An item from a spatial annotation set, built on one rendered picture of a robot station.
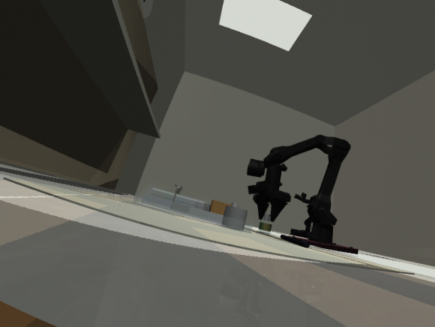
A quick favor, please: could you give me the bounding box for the orange rectangular block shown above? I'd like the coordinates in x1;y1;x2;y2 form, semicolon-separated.
210;200;232;215

